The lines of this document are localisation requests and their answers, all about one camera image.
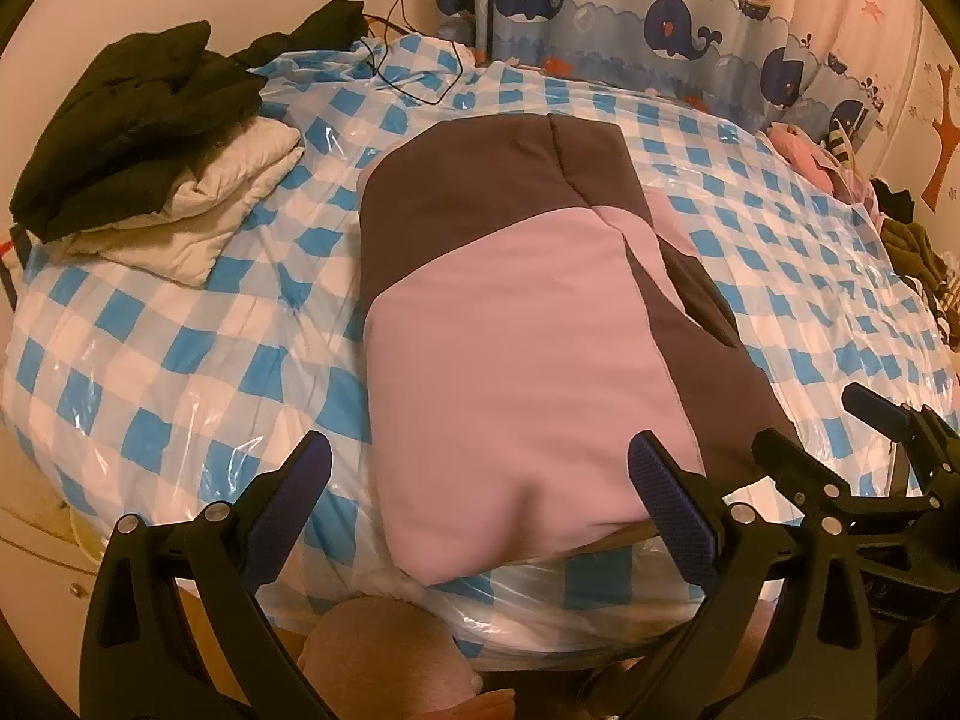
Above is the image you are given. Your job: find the black cable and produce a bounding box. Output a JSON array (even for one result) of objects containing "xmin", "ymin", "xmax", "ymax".
[{"xmin": 352, "ymin": 0, "xmax": 470, "ymax": 107}]

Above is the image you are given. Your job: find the cream quilted jacket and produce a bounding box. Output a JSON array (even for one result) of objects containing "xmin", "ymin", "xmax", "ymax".
[{"xmin": 64, "ymin": 120, "xmax": 305, "ymax": 287}]

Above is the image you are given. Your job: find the black puffer jacket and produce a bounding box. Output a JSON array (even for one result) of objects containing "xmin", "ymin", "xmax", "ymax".
[{"xmin": 9, "ymin": 21, "xmax": 269, "ymax": 242}]

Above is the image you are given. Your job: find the white wardrobe with tree decal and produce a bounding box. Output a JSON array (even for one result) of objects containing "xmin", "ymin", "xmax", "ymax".
[{"xmin": 870, "ymin": 7, "xmax": 960, "ymax": 241}]

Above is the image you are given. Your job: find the pink and brown jacket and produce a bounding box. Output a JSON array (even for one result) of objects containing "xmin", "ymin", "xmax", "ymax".
[{"xmin": 358, "ymin": 114, "xmax": 803, "ymax": 587}]

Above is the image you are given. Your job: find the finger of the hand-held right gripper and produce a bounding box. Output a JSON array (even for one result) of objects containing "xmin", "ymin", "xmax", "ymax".
[
  {"xmin": 842, "ymin": 381, "xmax": 960, "ymax": 467},
  {"xmin": 752, "ymin": 426, "xmax": 865, "ymax": 524}
]

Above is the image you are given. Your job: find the pink star curtain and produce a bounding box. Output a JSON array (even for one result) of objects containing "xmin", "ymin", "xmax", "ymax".
[{"xmin": 780, "ymin": 0, "xmax": 923, "ymax": 128}]

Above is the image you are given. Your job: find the black garment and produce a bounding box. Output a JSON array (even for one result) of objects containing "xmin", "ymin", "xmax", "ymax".
[{"xmin": 229, "ymin": 0, "xmax": 370, "ymax": 68}]

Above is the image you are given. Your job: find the whale print curtain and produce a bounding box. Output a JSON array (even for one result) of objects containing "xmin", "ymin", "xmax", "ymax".
[{"xmin": 433, "ymin": 0, "xmax": 886, "ymax": 143}]

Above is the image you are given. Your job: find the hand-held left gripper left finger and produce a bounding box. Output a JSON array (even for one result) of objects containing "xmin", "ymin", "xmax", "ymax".
[{"xmin": 79, "ymin": 430, "xmax": 333, "ymax": 720}]

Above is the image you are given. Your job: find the striped cloth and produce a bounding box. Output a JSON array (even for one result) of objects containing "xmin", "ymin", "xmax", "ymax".
[{"xmin": 821, "ymin": 120, "xmax": 863, "ymax": 166}]

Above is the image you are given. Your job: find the dark clothes pile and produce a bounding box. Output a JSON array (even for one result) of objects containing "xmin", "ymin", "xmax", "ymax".
[{"xmin": 870, "ymin": 180, "xmax": 953, "ymax": 301}]

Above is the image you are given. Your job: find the blue checked plastic-covered bed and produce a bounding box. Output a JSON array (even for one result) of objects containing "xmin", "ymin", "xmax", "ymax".
[{"xmin": 0, "ymin": 34, "xmax": 960, "ymax": 680}]

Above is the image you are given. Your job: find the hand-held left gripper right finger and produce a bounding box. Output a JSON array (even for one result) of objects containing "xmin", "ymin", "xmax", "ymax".
[{"xmin": 627, "ymin": 430, "xmax": 876, "ymax": 720}]

